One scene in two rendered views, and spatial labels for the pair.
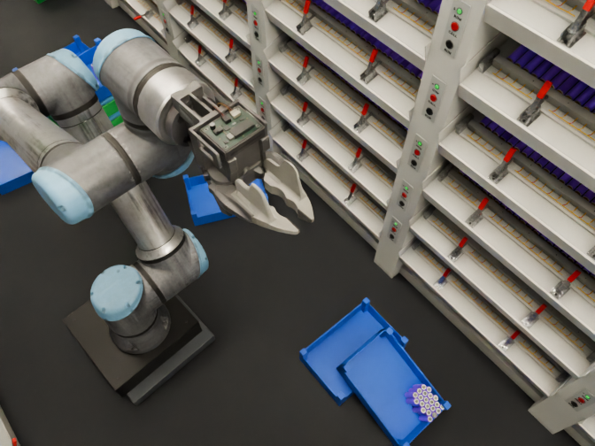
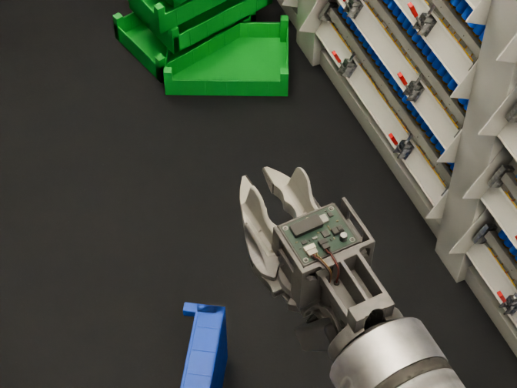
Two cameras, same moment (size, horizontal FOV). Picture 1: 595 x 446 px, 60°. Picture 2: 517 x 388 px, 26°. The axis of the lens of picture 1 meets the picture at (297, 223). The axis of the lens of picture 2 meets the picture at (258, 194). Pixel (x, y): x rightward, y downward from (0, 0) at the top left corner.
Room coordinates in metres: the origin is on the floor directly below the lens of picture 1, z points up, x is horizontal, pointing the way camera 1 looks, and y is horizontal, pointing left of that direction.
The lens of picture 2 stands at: (0.93, 0.16, 2.05)
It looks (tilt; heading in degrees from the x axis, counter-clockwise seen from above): 53 degrees down; 195
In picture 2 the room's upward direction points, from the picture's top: straight up
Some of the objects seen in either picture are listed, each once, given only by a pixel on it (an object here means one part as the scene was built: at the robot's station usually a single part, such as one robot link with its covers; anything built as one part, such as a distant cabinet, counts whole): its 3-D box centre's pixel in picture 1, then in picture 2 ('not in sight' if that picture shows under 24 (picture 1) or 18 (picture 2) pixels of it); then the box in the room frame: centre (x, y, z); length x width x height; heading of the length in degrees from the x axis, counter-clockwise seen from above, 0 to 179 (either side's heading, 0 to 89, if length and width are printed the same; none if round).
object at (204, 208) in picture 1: (226, 191); not in sight; (1.21, 0.29, 0.04); 0.30 x 0.20 x 0.08; 106
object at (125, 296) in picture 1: (126, 298); not in sight; (0.62, 0.50, 0.32); 0.17 x 0.15 x 0.18; 132
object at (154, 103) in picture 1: (181, 107); (382, 367); (0.48, 0.15, 1.23); 0.10 x 0.05 x 0.09; 133
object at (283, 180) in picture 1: (290, 182); (258, 207); (0.35, 0.01, 1.23); 0.09 x 0.03 x 0.06; 47
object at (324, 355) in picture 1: (353, 349); not in sight; (0.57, -0.19, 0.04); 0.30 x 0.20 x 0.08; 130
